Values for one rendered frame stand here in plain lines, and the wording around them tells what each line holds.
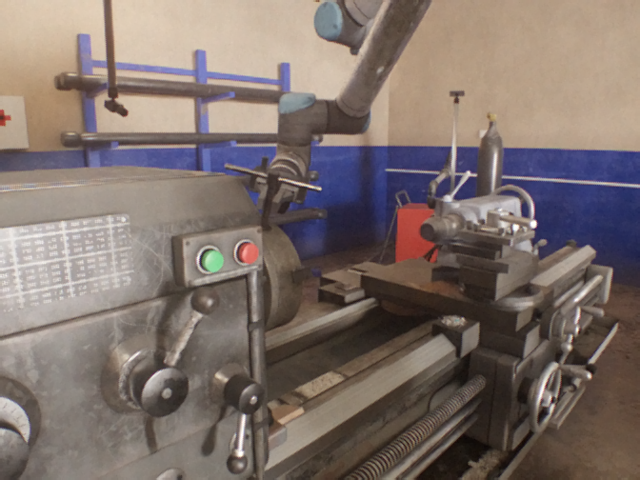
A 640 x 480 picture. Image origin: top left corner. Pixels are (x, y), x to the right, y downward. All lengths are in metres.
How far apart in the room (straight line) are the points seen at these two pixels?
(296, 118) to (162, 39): 3.27
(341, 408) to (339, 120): 0.68
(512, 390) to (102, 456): 1.06
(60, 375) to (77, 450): 0.10
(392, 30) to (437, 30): 5.20
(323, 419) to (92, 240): 0.61
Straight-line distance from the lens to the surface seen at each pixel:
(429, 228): 1.54
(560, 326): 1.44
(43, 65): 3.94
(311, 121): 1.14
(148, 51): 4.25
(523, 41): 5.65
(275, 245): 0.92
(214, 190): 0.66
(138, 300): 0.59
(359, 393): 1.05
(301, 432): 0.93
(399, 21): 0.95
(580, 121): 5.34
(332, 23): 1.19
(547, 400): 1.42
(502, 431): 1.45
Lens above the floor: 1.38
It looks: 12 degrees down
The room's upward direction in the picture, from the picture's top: straight up
